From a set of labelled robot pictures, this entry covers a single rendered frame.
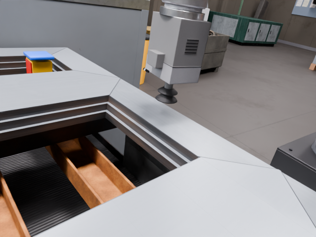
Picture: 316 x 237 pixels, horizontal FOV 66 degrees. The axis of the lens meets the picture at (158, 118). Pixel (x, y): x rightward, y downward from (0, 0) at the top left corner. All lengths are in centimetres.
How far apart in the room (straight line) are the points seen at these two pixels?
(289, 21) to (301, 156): 1226
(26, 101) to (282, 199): 46
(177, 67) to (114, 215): 25
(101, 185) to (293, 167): 47
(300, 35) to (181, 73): 1224
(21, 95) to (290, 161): 64
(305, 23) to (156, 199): 1239
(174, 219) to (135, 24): 95
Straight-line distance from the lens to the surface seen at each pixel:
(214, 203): 32
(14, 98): 54
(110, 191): 57
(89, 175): 61
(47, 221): 70
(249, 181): 38
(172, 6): 42
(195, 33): 42
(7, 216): 55
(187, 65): 42
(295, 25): 1277
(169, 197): 31
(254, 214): 33
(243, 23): 895
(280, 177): 42
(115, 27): 108
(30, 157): 90
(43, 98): 53
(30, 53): 75
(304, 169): 70
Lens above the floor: 108
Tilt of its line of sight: 26 degrees down
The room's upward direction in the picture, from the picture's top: 10 degrees clockwise
